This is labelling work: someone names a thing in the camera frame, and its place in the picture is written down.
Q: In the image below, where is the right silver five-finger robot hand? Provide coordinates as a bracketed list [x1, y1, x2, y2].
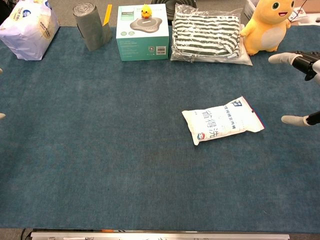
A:
[268, 50, 320, 128]

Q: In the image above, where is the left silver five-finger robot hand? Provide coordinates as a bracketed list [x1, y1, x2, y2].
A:
[0, 67, 6, 120]

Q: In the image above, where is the white plastic package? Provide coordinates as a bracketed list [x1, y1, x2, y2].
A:
[181, 95, 266, 146]

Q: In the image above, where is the white blue snack packet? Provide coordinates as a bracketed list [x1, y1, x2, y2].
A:
[287, 6, 307, 23]

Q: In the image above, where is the yellow plush dinosaur toy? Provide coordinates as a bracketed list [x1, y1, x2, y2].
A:
[239, 0, 296, 56]

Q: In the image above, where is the brown cardboard box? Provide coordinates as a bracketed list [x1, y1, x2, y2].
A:
[305, 0, 320, 15]

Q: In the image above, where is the white tissue paper pack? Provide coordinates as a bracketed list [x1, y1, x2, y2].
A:
[0, 0, 61, 61]

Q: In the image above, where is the striped shirt in plastic bag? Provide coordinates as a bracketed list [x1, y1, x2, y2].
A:
[170, 3, 253, 66]

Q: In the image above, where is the blue felt table mat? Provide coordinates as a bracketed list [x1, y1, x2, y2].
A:
[0, 24, 320, 230]

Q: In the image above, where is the grey garbage bag roll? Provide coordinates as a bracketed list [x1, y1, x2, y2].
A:
[72, 3, 113, 52]

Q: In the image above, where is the yellow ruler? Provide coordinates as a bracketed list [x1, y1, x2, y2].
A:
[102, 4, 113, 27]

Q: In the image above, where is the teal white speaker box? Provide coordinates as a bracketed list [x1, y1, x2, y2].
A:
[116, 3, 170, 62]

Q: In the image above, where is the small yellow duck toy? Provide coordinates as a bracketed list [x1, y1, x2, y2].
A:
[140, 4, 154, 20]

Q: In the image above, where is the black coiled hose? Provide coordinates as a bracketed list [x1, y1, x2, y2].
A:
[149, 0, 198, 21]

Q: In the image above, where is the aluminium frame rail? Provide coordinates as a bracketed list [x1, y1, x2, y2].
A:
[29, 231, 291, 240]

